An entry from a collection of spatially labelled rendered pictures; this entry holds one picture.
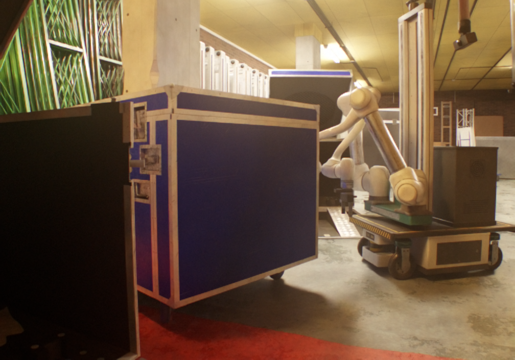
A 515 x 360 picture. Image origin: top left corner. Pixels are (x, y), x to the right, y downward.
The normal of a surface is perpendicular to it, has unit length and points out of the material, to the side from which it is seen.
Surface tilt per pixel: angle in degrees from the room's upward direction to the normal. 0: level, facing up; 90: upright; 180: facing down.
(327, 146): 90
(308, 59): 90
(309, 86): 143
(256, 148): 90
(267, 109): 90
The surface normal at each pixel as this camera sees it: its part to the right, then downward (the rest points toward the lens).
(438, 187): -0.99, 0.00
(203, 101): 0.73, 0.03
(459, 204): 0.16, 0.04
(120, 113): -0.45, 0.04
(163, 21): 0.93, 0.02
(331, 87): 0.00, 0.83
